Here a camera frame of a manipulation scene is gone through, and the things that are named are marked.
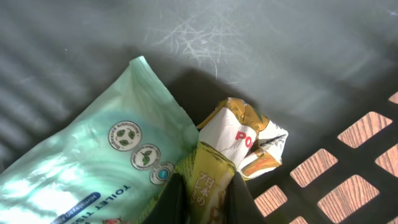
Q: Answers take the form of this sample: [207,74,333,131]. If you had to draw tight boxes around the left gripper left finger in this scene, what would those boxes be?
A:
[142,174,188,224]

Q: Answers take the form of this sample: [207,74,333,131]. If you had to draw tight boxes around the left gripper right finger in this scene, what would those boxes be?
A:
[224,172,266,224]

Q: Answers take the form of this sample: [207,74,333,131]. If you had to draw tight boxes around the green yellow snack packet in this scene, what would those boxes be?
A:
[176,98,289,223]

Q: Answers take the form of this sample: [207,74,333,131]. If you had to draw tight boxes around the mint green tissue pack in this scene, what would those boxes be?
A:
[1,57,198,224]

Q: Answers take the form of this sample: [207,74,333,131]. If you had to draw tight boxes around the grey plastic basket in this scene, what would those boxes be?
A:
[1,0,397,223]

